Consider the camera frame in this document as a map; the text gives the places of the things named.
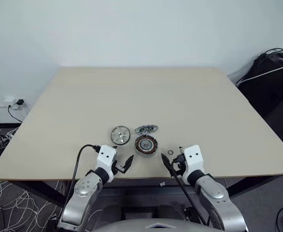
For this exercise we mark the black plug adapter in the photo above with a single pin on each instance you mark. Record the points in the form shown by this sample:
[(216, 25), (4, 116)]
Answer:
[(20, 102)]

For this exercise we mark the black table frame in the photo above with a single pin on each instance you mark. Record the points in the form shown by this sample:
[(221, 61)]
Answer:
[(47, 192)]

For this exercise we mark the white wall power socket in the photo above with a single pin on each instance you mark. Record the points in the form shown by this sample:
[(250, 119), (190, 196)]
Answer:
[(9, 99)]

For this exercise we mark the black bag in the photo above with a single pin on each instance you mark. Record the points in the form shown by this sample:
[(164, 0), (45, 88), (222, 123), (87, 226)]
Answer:
[(272, 91)]

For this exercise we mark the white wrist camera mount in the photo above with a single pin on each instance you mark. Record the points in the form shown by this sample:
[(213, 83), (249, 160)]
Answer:
[(192, 157), (105, 157)]

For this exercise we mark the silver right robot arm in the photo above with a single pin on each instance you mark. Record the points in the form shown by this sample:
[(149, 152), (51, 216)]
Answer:
[(218, 200)]

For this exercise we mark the small white floor object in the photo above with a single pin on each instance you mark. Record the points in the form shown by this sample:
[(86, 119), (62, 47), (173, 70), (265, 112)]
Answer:
[(162, 184)]

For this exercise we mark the silver robot torso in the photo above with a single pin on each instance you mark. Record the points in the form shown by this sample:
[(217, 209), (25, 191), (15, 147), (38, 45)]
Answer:
[(153, 226)]

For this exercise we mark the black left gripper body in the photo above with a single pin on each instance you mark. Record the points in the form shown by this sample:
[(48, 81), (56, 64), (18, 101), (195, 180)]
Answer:
[(118, 167)]

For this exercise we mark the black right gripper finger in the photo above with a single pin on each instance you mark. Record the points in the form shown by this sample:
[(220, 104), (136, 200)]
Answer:
[(167, 163), (180, 149)]

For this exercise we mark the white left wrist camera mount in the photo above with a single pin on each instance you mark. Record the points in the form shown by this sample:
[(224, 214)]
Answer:
[(105, 157)]

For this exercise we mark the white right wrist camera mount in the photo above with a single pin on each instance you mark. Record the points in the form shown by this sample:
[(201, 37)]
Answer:
[(192, 157)]

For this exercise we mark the copper-wound motor stator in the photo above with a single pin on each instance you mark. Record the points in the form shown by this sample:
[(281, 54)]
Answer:
[(146, 146)]

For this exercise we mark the silver black-rimmed motor rotor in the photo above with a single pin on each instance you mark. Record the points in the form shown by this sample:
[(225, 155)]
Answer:
[(120, 135)]

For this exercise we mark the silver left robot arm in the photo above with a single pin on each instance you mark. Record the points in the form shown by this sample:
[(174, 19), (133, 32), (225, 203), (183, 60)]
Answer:
[(80, 200)]

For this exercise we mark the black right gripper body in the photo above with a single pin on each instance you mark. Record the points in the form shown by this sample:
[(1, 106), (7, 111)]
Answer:
[(179, 166)]

